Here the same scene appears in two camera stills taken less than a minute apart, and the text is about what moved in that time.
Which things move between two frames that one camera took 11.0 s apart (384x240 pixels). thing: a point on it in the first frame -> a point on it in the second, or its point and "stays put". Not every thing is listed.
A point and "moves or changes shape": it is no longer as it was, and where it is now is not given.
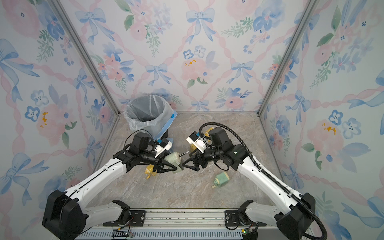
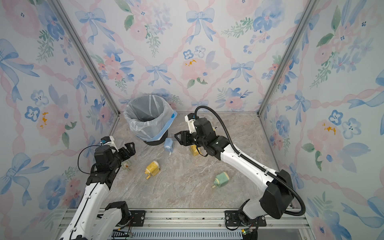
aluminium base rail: (183, 224) stays put
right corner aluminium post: (302, 22) stays put
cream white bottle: (174, 157) moves or changes shape
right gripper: (196, 162) -> (185, 139)
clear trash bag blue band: (151, 113) stays put
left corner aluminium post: (80, 45) stays put
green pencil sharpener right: (221, 180) stays put
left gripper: (160, 164) -> (131, 149)
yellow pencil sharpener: (149, 170) stays put
